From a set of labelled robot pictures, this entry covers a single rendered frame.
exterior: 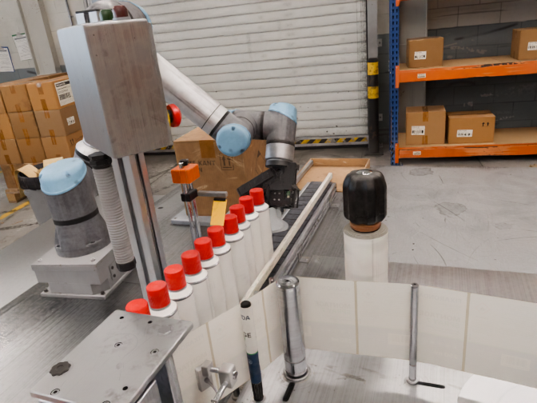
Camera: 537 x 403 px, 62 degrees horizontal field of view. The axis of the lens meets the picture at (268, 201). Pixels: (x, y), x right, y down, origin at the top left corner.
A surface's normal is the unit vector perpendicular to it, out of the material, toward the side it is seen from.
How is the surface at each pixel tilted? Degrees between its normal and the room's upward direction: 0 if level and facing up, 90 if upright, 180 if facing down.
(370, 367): 0
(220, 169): 90
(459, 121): 89
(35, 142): 88
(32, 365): 0
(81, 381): 0
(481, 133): 90
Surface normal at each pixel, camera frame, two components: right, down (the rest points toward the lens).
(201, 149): -0.27, 0.38
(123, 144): 0.57, 0.26
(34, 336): -0.10, -0.92
